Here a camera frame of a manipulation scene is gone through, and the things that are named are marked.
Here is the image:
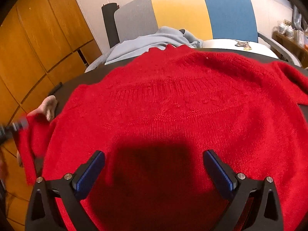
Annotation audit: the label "wooden shelf with clutter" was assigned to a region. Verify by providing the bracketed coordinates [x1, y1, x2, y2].
[272, 20, 307, 69]

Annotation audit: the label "person's left hand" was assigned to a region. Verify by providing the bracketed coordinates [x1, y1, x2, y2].
[17, 95, 59, 167]

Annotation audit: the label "red knitted sweater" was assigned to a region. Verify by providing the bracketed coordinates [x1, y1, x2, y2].
[16, 46, 307, 230]

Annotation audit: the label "white cushion with print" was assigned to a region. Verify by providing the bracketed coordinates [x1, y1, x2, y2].
[202, 39, 278, 59]

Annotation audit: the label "black sofa armrest post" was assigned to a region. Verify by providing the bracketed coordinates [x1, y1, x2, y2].
[101, 3, 120, 48]

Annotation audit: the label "light blue folded garment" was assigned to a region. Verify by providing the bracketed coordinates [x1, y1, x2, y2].
[85, 26, 204, 73]

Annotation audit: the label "wooden cabinet doors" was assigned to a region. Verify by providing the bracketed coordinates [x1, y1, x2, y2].
[0, 0, 103, 231]

